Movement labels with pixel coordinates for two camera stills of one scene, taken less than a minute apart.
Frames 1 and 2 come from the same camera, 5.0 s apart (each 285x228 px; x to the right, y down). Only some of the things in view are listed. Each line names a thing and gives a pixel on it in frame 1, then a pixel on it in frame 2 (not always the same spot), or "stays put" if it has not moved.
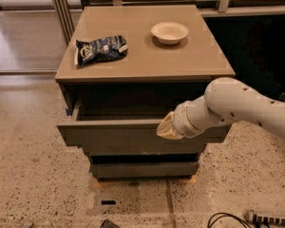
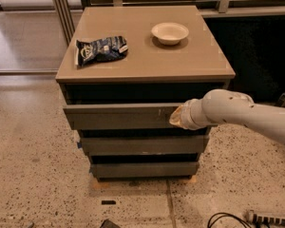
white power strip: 254,218 stays put
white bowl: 169,32 stays put
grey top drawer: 82,131 -> 154,116
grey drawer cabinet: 125,67 stays put
